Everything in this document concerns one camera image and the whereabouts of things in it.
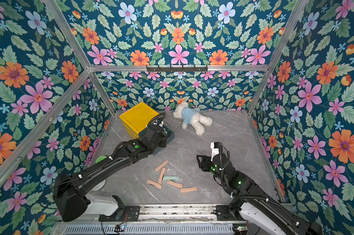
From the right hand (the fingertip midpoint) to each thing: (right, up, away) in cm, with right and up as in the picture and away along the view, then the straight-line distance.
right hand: (201, 154), depth 74 cm
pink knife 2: (-13, -19, +9) cm, 25 cm away
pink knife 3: (-10, -22, +8) cm, 25 cm away
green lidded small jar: (-62, -6, +15) cm, 64 cm away
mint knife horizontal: (-16, -16, +12) cm, 26 cm away
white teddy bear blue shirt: (-4, +22, +30) cm, 37 cm away
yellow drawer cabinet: (-39, +19, +13) cm, 45 cm away
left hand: (-19, +10, +5) cm, 22 cm away
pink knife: (-27, -19, +9) cm, 34 cm away
